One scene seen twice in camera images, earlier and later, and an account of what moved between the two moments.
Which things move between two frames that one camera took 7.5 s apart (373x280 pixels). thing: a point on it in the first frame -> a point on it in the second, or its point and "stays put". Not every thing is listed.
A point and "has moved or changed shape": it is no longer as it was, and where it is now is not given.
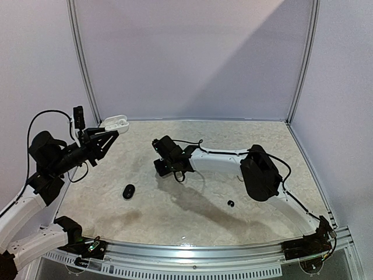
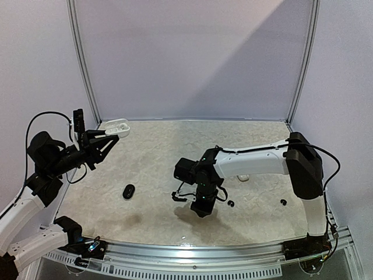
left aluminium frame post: [77, 41] stays put
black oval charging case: [128, 192] stays put
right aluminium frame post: [313, 25] stays put
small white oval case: [119, 123] has moved or changed shape
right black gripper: [162, 164] -> [202, 209]
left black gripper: [91, 146] stays put
